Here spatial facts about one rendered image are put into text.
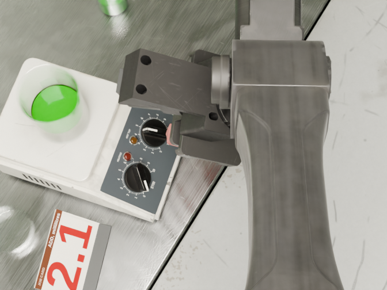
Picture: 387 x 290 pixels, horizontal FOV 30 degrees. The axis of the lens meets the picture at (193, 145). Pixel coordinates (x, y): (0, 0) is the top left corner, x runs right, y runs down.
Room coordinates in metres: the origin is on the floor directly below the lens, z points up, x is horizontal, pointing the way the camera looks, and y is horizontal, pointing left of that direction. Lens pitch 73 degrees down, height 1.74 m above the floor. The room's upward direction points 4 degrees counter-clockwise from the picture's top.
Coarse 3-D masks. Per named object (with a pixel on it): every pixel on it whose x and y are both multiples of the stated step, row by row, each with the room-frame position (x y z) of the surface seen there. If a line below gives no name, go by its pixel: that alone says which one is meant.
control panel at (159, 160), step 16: (144, 112) 0.28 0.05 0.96; (160, 112) 0.28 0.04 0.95; (128, 128) 0.26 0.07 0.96; (128, 144) 0.24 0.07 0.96; (144, 144) 0.24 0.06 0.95; (112, 160) 0.22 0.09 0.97; (128, 160) 0.23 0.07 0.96; (144, 160) 0.23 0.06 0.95; (160, 160) 0.23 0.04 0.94; (112, 176) 0.21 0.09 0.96; (160, 176) 0.21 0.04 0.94; (112, 192) 0.19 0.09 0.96; (128, 192) 0.19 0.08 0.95; (144, 192) 0.19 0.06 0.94; (160, 192) 0.19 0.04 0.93; (144, 208) 0.17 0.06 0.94
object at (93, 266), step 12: (72, 216) 0.17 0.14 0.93; (96, 228) 0.16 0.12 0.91; (108, 228) 0.16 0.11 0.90; (96, 240) 0.15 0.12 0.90; (96, 252) 0.13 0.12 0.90; (96, 264) 0.12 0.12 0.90; (84, 276) 0.11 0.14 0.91; (96, 276) 0.11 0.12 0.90; (36, 288) 0.09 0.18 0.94; (84, 288) 0.09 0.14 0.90; (96, 288) 0.09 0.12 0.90
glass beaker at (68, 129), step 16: (48, 64) 0.30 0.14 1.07; (32, 80) 0.29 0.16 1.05; (48, 80) 0.30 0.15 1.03; (64, 80) 0.30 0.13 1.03; (16, 96) 0.27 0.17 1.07; (32, 96) 0.28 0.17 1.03; (80, 96) 0.26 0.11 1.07; (80, 112) 0.26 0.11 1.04; (48, 128) 0.24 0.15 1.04; (64, 128) 0.24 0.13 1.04; (80, 128) 0.25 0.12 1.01
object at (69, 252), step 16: (64, 224) 0.16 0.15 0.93; (80, 224) 0.16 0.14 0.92; (64, 240) 0.15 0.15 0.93; (80, 240) 0.15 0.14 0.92; (64, 256) 0.13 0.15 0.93; (80, 256) 0.13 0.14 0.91; (48, 272) 0.11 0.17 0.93; (64, 272) 0.11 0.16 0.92; (80, 272) 0.11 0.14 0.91; (48, 288) 0.09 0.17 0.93; (64, 288) 0.09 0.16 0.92
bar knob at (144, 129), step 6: (150, 120) 0.27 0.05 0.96; (156, 120) 0.27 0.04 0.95; (144, 126) 0.26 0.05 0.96; (150, 126) 0.26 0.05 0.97; (156, 126) 0.26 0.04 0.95; (162, 126) 0.27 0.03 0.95; (144, 132) 0.26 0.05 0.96; (150, 132) 0.25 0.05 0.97; (156, 132) 0.25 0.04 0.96; (162, 132) 0.25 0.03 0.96; (144, 138) 0.25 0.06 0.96; (150, 138) 0.25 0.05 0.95; (156, 138) 0.25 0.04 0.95; (162, 138) 0.25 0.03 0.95; (150, 144) 0.24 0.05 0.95; (156, 144) 0.24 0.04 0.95
